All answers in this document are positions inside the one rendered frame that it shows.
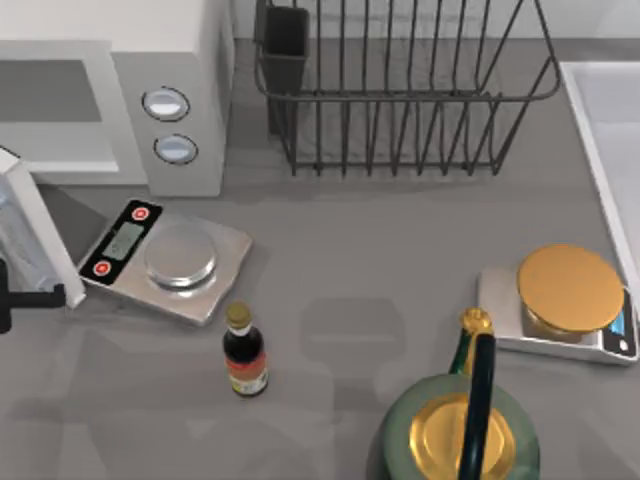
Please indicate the dark sauce bottle gold cap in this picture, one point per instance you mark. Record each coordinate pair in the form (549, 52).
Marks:
(243, 355)

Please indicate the silver kitchen scale black panel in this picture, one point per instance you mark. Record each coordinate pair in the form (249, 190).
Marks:
(170, 265)

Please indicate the round microwave knob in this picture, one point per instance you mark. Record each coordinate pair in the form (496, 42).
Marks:
(165, 103)
(175, 148)

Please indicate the dark cutlery holder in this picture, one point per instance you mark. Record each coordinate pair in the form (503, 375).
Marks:
(285, 45)

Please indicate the green and gold kettle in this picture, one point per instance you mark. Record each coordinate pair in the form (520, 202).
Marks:
(460, 425)

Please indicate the pale microwave oven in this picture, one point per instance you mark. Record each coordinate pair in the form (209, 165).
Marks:
(165, 65)

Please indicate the white kitchen scale gold plate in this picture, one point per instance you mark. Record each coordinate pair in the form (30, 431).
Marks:
(565, 300)

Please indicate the white microwave door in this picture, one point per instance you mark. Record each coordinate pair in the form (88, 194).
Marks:
(30, 235)

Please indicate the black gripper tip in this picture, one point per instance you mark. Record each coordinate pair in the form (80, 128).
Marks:
(30, 299)

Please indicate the white sink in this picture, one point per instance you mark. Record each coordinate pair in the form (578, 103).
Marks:
(607, 150)

